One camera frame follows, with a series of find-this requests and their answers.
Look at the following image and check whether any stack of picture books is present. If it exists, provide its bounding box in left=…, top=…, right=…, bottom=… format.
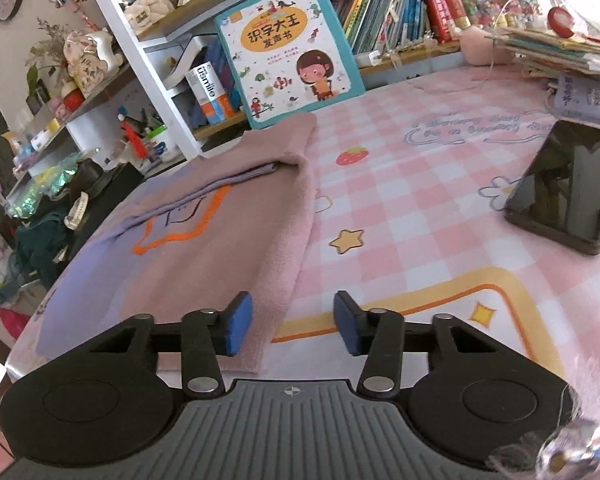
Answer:
left=490, top=27, right=600, bottom=77

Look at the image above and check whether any black smartphone on stand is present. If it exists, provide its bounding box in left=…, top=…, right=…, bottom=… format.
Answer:
left=504, top=119, right=600, bottom=256

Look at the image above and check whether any white orange usmile box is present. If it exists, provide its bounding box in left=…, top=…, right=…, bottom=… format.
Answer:
left=185, top=62, right=236, bottom=125

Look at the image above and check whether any pink and lilac sweater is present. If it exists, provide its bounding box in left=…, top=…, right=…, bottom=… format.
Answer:
left=36, top=113, right=317, bottom=373

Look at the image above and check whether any lucky cat figurine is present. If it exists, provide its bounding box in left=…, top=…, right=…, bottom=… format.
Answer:
left=64, top=29, right=124, bottom=98

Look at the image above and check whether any white wooden bookshelf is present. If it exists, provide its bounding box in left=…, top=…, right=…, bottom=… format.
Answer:
left=4, top=0, right=481, bottom=201

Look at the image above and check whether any pink plush toy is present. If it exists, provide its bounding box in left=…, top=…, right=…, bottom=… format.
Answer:
left=460, top=25, right=515, bottom=66

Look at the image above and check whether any white quilted pearl handbag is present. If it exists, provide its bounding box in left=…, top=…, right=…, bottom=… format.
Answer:
left=122, top=0, right=174, bottom=36

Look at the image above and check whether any children's sound book, teal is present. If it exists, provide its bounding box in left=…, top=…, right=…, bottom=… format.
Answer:
left=214, top=0, right=365, bottom=129

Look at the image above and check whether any red tassel ornament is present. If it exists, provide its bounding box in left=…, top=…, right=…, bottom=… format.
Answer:
left=118, top=114, right=148, bottom=159

